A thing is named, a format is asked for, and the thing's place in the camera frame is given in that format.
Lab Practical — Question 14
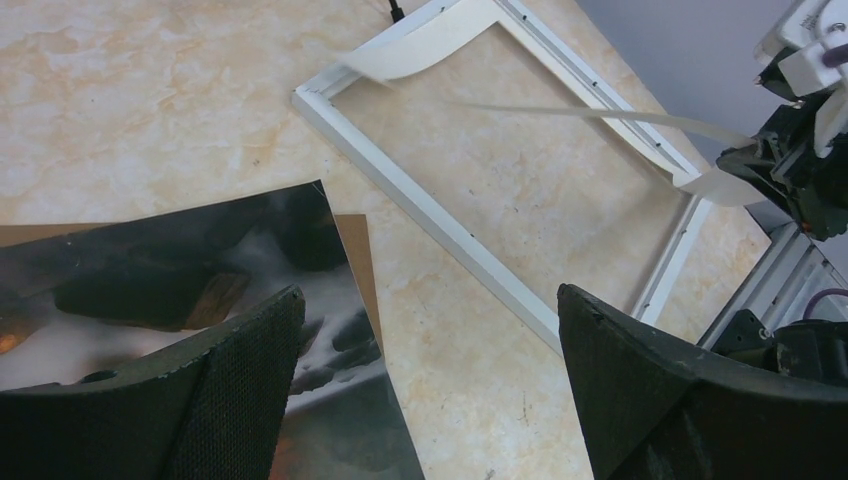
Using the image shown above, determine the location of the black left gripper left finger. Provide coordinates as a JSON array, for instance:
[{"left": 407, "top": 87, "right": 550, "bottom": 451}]
[{"left": 1, "top": 286, "right": 306, "bottom": 479}]

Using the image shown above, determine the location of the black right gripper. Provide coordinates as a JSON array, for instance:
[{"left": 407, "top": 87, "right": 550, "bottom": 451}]
[{"left": 716, "top": 93, "right": 847, "bottom": 241}]

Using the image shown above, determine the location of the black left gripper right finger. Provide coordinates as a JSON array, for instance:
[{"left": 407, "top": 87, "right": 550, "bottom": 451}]
[{"left": 557, "top": 284, "right": 847, "bottom": 479}]

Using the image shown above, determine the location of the white photo mat board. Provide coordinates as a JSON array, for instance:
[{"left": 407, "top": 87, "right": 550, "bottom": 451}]
[{"left": 339, "top": 1, "right": 764, "bottom": 207}]

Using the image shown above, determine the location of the sunset landscape photo print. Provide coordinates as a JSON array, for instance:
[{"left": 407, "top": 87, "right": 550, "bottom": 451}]
[{"left": 1, "top": 182, "right": 423, "bottom": 479}]

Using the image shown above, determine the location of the white picture frame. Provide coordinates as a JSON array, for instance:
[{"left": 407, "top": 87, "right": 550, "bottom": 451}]
[{"left": 291, "top": 1, "right": 711, "bottom": 353}]

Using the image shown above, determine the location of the brown cardboard backing board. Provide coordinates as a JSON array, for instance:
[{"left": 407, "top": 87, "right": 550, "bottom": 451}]
[{"left": 1, "top": 214, "right": 384, "bottom": 351}]

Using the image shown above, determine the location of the black mini tripod stand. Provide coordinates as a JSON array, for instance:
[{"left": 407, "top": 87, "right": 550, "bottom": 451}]
[{"left": 388, "top": 0, "right": 405, "bottom": 23}]

